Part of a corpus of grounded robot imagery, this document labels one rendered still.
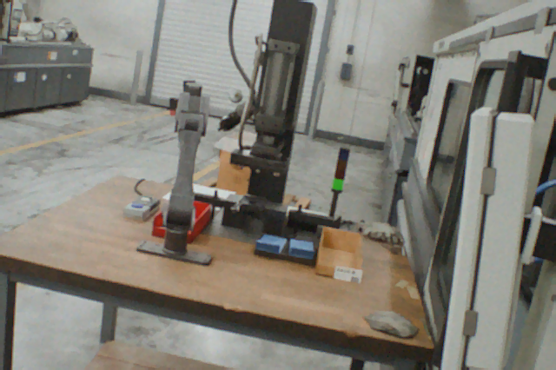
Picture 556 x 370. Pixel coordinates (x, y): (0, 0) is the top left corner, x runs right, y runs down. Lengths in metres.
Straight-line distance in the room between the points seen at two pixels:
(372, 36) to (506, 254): 10.34
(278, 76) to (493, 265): 1.20
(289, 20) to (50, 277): 1.07
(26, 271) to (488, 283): 1.10
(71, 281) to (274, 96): 0.84
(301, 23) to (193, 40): 9.64
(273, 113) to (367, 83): 9.23
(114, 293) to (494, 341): 0.91
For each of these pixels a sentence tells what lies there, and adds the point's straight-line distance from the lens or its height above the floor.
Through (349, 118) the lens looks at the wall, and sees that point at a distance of 11.18.
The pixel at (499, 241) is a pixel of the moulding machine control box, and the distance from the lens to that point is 0.87.
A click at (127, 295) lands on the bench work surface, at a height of 0.87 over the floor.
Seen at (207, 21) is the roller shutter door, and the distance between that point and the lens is 11.55.
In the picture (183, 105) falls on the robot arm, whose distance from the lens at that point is 1.78.
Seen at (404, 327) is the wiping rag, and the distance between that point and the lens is 1.49.
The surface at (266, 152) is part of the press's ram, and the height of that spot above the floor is 1.16.
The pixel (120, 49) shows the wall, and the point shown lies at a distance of 12.17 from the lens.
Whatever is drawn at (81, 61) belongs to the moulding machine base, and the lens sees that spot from 10.47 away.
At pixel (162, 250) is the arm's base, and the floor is 0.91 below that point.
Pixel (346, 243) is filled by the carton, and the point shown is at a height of 0.93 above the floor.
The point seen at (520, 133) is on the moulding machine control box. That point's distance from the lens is 0.85.
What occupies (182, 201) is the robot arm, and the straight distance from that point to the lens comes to 1.66.
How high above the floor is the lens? 1.49
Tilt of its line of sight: 12 degrees down
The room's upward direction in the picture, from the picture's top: 10 degrees clockwise
